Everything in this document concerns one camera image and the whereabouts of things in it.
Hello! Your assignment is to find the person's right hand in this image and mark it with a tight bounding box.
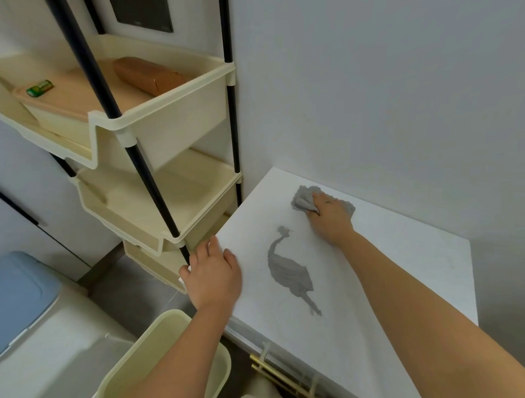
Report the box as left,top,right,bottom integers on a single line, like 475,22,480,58
305,192,355,247

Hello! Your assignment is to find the person's left hand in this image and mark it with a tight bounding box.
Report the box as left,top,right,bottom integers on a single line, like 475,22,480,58
179,236,243,312

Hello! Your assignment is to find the grey cleaning cloth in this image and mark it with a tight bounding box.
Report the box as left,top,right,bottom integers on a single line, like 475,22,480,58
291,185,357,219

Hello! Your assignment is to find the grey dust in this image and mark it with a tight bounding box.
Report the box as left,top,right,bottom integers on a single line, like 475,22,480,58
267,225,323,317

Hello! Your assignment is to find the white bedside drawer cabinet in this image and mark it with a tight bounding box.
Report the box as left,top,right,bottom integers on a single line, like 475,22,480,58
186,166,480,398

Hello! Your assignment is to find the cream plastic waste bin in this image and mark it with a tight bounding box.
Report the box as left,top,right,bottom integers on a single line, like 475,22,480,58
92,309,232,398

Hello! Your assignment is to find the person's left forearm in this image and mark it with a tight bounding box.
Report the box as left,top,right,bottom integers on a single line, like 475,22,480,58
131,301,238,398

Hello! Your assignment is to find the person's right forearm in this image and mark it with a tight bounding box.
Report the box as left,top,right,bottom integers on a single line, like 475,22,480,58
334,229,525,398

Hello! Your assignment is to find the cream tiered storage rack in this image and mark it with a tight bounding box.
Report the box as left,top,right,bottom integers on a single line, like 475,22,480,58
0,0,243,295

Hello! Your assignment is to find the white storage bin blue lid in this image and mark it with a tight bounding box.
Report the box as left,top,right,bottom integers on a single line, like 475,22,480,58
0,250,138,398

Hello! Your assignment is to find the white wardrobe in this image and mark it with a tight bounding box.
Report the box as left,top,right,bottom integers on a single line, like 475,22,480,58
0,119,124,284

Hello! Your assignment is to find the brown cylindrical pouch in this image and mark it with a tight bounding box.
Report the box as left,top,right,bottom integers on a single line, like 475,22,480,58
113,57,189,97

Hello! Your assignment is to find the cream box orange lid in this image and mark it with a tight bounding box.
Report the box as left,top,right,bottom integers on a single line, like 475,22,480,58
12,67,148,138

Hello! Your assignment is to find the green battery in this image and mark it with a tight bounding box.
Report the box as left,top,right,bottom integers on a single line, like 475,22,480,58
26,80,54,98

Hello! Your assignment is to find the gold drawer handle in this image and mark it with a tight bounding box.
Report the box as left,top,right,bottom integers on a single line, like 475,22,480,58
249,353,320,398

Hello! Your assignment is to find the black wardrobe handle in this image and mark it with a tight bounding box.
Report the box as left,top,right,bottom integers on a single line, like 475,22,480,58
0,190,40,226

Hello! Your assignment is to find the black wall panel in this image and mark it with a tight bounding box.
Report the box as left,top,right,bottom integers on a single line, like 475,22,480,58
109,0,174,34

